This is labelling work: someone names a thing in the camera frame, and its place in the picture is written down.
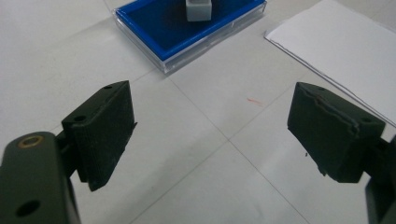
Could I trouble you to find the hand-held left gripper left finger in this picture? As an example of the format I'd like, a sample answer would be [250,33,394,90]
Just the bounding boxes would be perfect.
[61,79,138,192]

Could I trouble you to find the white table cover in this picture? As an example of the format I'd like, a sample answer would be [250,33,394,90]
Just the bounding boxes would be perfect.
[0,0,396,224]

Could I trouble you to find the blue ink pad box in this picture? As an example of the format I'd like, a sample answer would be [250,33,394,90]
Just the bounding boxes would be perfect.
[112,0,268,75]

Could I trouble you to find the grey stamp block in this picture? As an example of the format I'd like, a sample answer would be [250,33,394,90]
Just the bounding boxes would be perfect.
[185,0,213,22]

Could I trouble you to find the white paper sheet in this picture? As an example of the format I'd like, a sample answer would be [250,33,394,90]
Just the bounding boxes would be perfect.
[263,0,396,129]

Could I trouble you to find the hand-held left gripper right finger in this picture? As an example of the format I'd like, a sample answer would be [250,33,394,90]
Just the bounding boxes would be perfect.
[287,81,387,184]

